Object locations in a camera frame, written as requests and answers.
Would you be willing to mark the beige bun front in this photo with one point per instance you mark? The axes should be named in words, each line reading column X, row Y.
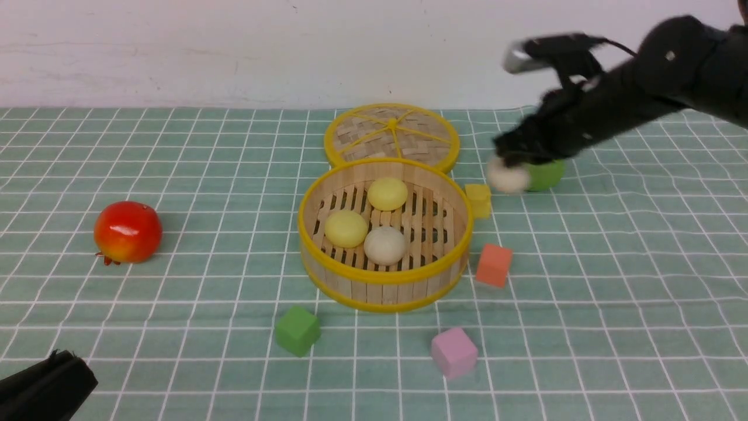
column 385, row 245

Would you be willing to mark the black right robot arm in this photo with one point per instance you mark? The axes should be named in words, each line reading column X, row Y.
column 680, row 64

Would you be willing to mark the pink cube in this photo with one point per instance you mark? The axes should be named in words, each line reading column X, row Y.
column 454, row 353

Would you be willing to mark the yellow bun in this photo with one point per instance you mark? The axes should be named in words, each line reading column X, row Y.
column 346, row 229
column 387, row 194

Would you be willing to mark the orange cube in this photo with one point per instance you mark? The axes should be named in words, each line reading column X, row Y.
column 493, row 265

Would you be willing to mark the woven bamboo steamer lid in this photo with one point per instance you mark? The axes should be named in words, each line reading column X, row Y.
column 392, row 130

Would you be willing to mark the green apple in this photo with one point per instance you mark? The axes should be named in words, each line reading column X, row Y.
column 545, row 176

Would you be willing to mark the green cube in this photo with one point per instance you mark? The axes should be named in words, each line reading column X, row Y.
column 297, row 330

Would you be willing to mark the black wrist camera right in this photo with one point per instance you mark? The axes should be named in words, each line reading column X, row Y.
column 568, row 54

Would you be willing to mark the yellow cube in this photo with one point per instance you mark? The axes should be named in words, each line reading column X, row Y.
column 479, row 196

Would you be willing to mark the beige bun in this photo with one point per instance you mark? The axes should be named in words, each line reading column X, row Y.
column 385, row 245
column 507, row 180

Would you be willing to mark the bamboo steamer tray yellow rim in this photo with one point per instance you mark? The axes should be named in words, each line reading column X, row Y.
column 436, row 222

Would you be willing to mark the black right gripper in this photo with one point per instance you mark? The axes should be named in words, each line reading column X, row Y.
column 569, row 121

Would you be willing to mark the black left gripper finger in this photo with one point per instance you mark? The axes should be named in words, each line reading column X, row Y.
column 53, row 389

